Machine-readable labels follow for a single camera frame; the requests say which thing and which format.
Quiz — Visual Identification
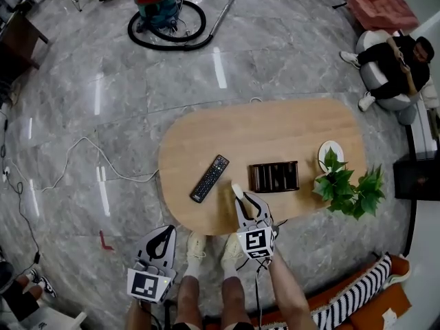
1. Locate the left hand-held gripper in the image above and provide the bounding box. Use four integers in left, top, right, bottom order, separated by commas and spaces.
126, 223, 178, 304

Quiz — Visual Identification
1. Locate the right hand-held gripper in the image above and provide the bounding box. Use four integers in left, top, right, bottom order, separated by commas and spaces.
234, 191, 278, 261

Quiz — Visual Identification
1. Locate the dark brown remote holder box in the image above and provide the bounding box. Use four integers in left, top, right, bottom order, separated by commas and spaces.
248, 160, 300, 194

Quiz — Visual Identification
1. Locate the black remote control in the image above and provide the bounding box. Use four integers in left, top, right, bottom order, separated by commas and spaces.
189, 154, 230, 204

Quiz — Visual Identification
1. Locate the person's left forearm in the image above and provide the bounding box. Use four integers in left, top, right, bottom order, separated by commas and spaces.
124, 299, 154, 330

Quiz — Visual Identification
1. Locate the person's right forearm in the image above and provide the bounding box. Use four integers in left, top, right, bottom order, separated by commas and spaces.
267, 249, 319, 330

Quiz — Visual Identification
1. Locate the white box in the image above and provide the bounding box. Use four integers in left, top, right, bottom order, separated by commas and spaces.
20, 307, 89, 330

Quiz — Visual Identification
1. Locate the person's left beige shoe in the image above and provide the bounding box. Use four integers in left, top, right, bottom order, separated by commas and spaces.
186, 231, 207, 264

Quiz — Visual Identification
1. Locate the person's beige shoe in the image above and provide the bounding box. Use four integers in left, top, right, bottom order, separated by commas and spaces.
186, 231, 207, 264
220, 232, 244, 270

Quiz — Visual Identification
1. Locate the person's right beige shoe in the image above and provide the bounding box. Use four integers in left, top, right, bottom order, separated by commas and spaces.
220, 232, 244, 270

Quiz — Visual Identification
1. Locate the person's left leg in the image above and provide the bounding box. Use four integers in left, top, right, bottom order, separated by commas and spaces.
175, 261, 204, 326

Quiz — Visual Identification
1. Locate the person's leg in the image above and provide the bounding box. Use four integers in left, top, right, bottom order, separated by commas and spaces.
219, 266, 254, 326
175, 261, 204, 326

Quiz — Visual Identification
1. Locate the oval wooden coffee table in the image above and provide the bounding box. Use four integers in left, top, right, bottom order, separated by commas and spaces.
157, 97, 368, 237

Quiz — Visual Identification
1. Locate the person's right leg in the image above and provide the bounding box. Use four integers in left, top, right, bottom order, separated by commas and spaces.
219, 266, 254, 326

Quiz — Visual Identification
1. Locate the white round dish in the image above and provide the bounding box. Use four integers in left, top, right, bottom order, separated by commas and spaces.
317, 140, 346, 175

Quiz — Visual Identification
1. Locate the green potted plant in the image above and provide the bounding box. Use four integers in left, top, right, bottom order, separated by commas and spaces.
311, 146, 386, 221

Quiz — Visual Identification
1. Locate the black white striped blanket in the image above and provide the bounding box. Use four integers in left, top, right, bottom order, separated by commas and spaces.
311, 252, 393, 330

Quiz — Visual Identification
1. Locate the orange sofa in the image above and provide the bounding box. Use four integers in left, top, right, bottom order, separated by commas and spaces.
202, 254, 413, 330

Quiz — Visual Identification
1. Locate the black glass-door cabinet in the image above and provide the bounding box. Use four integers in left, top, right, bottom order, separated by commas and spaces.
393, 151, 440, 201

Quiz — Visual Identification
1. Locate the white dotted cloth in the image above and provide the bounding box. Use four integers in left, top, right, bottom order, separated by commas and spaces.
381, 307, 399, 330

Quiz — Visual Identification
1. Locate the white beanbag seat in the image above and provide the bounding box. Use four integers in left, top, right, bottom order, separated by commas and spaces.
355, 29, 422, 111

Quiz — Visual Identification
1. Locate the grey round cushion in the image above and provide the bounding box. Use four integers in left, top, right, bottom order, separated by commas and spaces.
395, 104, 419, 126

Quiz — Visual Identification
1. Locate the white low bench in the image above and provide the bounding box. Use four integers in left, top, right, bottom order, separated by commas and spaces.
405, 98, 440, 161

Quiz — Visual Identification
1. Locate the cream tote bag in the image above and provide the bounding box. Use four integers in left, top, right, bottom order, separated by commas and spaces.
421, 77, 440, 109

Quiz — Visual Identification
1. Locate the pink armchair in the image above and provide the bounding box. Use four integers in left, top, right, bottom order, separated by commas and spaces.
345, 0, 421, 31

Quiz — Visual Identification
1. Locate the white floor cable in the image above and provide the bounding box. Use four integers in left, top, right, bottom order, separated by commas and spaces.
41, 135, 161, 194

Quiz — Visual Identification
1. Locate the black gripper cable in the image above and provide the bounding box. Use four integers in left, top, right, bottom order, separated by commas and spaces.
236, 218, 289, 330

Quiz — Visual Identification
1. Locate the black floor cable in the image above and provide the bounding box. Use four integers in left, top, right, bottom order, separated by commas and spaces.
0, 110, 42, 265

